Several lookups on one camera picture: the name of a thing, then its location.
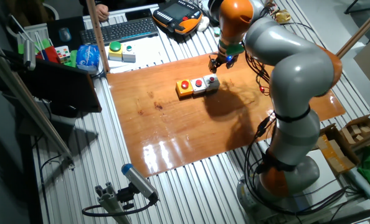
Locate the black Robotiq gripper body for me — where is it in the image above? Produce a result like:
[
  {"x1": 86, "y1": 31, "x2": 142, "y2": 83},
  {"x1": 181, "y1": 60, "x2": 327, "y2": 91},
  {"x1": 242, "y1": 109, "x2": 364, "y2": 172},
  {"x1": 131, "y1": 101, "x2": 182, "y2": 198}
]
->
[{"x1": 214, "y1": 53, "x2": 238, "y2": 66}]

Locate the bare person hand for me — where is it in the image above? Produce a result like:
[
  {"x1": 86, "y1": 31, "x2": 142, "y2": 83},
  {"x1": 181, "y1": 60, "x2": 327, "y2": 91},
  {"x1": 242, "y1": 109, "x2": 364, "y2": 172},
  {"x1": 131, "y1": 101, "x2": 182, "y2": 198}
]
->
[{"x1": 95, "y1": 4, "x2": 110, "y2": 22}]

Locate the grey box small red button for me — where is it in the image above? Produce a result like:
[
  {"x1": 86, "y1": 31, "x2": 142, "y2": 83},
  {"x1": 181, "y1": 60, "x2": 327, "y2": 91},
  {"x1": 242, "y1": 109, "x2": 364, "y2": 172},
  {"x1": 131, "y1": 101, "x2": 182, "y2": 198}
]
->
[{"x1": 202, "y1": 73, "x2": 221, "y2": 93}]

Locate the grey box red mushroom button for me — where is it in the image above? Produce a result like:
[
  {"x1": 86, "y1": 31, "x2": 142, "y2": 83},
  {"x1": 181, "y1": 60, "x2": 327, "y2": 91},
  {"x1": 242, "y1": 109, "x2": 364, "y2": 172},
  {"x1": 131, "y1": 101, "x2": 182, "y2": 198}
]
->
[{"x1": 190, "y1": 77, "x2": 207, "y2": 95}]

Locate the yellow box red mushroom button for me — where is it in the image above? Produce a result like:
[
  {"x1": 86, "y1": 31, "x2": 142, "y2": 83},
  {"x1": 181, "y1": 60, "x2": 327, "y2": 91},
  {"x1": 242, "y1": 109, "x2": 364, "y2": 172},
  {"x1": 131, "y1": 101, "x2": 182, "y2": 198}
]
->
[{"x1": 175, "y1": 79, "x2": 194, "y2": 99}]

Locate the white rounded object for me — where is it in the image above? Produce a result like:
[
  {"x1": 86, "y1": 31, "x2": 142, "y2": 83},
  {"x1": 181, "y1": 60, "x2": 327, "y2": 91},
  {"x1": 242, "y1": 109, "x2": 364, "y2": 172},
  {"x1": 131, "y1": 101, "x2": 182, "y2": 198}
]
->
[{"x1": 196, "y1": 16, "x2": 211, "y2": 33}]

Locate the white paper sheet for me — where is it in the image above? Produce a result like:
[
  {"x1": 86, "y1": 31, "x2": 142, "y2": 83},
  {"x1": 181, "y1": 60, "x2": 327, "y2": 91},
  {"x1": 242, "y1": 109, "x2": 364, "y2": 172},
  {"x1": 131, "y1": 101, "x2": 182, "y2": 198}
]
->
[{"x1": 105, "y1": 37, "x2": 173, "y2": 74}]

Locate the orange black teach pendant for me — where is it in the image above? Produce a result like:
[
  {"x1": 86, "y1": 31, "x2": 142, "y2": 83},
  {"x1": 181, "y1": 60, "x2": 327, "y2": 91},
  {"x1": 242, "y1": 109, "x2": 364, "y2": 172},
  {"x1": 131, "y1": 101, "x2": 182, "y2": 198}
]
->
[{"x1": 152, "y1": 0, "x2": 204, "y2": 35}]

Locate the gold foil wrapper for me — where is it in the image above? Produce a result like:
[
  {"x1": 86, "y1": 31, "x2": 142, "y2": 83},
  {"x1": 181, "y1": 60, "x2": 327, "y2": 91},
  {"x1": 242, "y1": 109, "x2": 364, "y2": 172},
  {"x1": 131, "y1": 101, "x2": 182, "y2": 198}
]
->
[{"x1": 273, "y1": 9, "x2": 292, "y2": 24}]

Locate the grey box small green button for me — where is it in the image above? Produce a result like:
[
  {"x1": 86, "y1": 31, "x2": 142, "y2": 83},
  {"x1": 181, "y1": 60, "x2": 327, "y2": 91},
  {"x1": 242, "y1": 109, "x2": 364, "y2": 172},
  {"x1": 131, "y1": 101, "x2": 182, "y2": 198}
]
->
[{"x1": 121, "y1": 44, "x2": 136, "y2": 63}]

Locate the glossy wooden board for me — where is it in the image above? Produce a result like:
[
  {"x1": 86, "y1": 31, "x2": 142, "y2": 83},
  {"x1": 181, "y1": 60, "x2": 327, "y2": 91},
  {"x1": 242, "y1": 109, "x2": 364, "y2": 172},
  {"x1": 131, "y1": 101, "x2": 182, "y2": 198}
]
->
[{"x1": 106, "y1": 52, "x2": 347, "y2": 178}]

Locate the black smartphone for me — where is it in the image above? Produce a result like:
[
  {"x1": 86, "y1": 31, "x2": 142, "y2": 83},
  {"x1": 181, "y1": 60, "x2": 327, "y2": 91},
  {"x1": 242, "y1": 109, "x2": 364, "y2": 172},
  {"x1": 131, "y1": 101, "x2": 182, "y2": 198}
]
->
[{"x1": 125, "y1": 8, "x2": 153, "y2": 22}]

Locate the yellow box green mushroom button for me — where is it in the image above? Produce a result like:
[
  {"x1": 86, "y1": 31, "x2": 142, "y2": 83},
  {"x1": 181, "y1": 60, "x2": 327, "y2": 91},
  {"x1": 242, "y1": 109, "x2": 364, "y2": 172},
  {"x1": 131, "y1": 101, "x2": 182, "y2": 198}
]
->
[{"x1": 108, "y1": 41, "x2": 124, "y2": 62}]

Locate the black computer keyboard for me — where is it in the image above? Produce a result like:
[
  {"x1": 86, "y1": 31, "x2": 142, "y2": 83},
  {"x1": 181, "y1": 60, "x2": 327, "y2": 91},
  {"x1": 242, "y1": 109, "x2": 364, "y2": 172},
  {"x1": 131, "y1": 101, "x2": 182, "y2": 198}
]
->
[{"x1": 80, "y1": 17, "x2": 159, "y2": 45}]

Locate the blue plastic tissue pack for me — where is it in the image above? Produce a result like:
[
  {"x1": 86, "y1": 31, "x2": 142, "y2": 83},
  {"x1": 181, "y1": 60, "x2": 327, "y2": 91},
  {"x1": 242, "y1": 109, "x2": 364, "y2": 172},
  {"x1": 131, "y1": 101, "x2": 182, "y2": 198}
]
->
[{"x1": 75, "y1": 44, "x2": 101, "y2": 75}]

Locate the open brown cardboard box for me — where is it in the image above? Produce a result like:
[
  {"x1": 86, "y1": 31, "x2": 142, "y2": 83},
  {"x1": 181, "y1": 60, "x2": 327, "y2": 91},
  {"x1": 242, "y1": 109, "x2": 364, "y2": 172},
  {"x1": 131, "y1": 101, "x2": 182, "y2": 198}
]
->
[{"x1": 315, "y1": 123, "x2": 360, "y2": 175}]

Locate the cardboard box with wooden blocks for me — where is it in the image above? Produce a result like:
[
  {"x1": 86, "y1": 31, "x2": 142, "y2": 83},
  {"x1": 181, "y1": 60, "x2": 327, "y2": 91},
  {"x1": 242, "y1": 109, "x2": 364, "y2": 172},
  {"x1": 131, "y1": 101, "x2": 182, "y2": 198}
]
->
[{"x1": 340, "y1": 113, "x2": 370, "y2": 147}]

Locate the white Rubik's cube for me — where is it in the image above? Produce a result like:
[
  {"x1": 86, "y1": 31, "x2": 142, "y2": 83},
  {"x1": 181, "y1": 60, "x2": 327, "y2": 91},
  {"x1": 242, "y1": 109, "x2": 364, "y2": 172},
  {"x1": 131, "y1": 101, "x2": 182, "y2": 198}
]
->
[{"x1": 54, "y1": 45, "x2": 71, "y2": 64}]

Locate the grey computer mouse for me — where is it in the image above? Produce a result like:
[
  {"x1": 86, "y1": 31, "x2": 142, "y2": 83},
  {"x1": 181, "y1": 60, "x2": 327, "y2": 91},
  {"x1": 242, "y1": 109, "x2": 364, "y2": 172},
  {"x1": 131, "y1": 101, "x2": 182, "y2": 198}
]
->
[{"x1": 58, "y1": 27, "x2": 72, "y2": 42}]

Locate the black flat monitor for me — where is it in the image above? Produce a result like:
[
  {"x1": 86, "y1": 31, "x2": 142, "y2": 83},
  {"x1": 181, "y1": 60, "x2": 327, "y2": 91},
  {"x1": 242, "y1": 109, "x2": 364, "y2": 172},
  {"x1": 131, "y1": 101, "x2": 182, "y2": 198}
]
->
[{"x1": 2, "y1": 49, "x2": 103, "y2": 113}]

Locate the red plastic object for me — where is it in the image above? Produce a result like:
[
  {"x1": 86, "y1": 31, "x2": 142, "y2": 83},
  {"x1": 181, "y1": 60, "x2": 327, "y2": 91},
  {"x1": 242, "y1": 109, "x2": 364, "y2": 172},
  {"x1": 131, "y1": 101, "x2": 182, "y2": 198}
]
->
[{"x1": 36, "y1": 45, "x2": 60, "y2": 64}]

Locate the black mouse pad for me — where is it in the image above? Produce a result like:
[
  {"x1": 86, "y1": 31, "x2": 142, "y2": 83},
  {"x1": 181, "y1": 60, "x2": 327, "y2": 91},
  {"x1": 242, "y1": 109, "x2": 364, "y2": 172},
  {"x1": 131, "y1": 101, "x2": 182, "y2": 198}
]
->
[{"x1": 46, "y1": 16, "x2": 86, "y2": 52}]

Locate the short aluminium profile stand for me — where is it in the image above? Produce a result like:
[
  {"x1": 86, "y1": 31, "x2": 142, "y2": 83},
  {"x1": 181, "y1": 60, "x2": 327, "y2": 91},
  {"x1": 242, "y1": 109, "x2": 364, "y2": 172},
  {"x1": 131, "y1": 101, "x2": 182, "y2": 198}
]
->
[{"x1": 94, "y1": 182, "x2": 133, "y2": 224}]

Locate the green plastic container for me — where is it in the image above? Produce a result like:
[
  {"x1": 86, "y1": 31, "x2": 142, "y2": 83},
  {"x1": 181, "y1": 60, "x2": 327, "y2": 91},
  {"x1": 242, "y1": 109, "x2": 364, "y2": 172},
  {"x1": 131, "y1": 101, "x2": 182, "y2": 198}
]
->
[{"x1": 18, "y1": 39, "x2": 52, "y2": 55}]

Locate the white thin stick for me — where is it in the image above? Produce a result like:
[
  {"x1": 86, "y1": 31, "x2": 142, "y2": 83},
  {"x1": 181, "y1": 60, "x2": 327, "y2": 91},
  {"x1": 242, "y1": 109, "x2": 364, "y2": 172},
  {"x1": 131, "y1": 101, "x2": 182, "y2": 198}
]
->
[{"x1": 10, "y1": 14, "x2": 41, "y2": 52}]

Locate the green wrist mount plate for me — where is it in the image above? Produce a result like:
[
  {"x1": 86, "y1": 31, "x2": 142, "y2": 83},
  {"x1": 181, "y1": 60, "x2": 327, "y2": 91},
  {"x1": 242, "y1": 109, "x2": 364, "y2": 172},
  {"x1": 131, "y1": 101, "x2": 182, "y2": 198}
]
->
[{"x1": 219, "y1": 42, "x2": 245, "y2": 57}]

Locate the grey camera with blue end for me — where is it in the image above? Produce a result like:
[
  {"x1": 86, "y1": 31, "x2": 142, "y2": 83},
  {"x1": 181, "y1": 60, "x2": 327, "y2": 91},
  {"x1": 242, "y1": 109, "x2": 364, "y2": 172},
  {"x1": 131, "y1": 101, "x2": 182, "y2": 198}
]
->
[{"x1": 121, "y1": 163, "x2": 159, "y2": 203}]

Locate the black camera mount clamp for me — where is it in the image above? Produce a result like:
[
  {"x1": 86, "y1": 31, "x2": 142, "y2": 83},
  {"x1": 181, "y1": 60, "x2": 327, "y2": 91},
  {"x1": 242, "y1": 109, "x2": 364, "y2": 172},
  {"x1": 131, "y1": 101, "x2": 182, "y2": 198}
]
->
[{"x1": 116, "y1": 183, "x2": 136, "y2": 211}]

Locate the black camera cable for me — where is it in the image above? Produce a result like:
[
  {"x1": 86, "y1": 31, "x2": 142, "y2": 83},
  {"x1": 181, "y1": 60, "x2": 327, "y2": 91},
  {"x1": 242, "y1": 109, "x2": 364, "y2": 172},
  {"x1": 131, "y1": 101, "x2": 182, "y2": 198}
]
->
[{"x1": 81, "y1": 198, "x2": 156, "y2": 218}]

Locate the grey depth camera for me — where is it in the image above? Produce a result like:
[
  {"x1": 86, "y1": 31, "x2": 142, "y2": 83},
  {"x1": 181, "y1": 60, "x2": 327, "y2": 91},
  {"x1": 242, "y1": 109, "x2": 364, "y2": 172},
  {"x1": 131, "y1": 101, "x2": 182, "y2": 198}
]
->
[{"x1": 22, "y1": 39, "x2": 37, "y2": 72}]

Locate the long aluminium frame beam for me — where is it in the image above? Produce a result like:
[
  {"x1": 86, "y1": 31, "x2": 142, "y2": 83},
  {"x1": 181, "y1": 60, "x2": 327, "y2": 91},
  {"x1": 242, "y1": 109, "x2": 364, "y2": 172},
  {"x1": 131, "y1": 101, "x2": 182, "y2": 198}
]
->
[{"x1": 0, "y1": 43, "x2": 75, "y2": 170}]

